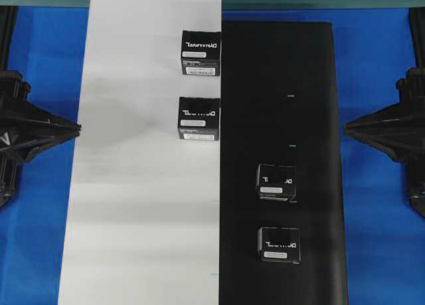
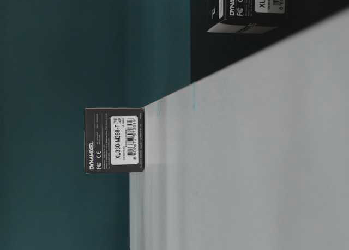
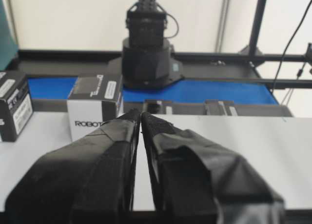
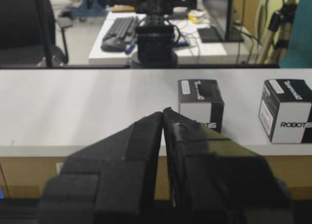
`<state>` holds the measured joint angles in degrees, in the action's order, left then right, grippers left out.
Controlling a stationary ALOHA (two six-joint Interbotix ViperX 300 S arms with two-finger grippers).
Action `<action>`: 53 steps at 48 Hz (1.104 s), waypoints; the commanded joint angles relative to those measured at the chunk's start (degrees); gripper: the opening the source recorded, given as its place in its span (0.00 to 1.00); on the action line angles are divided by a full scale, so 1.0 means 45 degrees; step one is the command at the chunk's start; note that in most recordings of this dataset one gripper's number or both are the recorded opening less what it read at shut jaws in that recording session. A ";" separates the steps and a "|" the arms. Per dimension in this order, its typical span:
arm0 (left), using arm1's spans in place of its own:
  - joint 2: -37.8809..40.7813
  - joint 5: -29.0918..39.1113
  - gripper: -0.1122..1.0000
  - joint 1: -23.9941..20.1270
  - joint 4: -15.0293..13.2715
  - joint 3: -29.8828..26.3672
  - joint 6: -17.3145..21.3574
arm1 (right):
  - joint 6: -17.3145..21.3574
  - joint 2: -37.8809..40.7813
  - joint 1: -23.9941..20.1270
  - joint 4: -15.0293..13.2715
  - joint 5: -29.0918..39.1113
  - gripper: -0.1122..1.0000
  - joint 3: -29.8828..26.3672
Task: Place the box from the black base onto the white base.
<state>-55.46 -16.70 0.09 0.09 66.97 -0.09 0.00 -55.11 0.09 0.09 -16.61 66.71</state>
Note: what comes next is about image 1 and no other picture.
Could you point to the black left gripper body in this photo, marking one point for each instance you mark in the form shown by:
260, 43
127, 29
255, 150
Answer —
24, 126

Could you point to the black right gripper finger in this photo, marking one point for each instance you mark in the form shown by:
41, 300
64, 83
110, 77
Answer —
363, 132

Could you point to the black box near black base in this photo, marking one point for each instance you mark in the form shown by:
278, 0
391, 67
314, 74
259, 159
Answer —
279, 244

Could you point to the black box middle white base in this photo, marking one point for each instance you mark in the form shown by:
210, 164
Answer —
199, 119

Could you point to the black box far white base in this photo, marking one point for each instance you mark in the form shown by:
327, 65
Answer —
200, 53

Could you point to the black base sheet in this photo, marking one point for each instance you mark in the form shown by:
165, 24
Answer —
279, 107

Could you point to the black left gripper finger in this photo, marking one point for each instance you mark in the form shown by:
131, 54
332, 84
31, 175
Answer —
59, 133

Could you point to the black box white base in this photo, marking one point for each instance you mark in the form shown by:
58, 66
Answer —
199, 119
200, 53

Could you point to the white base sheet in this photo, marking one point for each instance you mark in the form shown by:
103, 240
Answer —
143, 211

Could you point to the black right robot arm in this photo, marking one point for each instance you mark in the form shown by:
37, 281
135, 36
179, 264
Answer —
414, 169

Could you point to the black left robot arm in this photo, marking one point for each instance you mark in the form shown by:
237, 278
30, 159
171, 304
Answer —
10, 170

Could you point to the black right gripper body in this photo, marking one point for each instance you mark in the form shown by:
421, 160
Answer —
401, 125

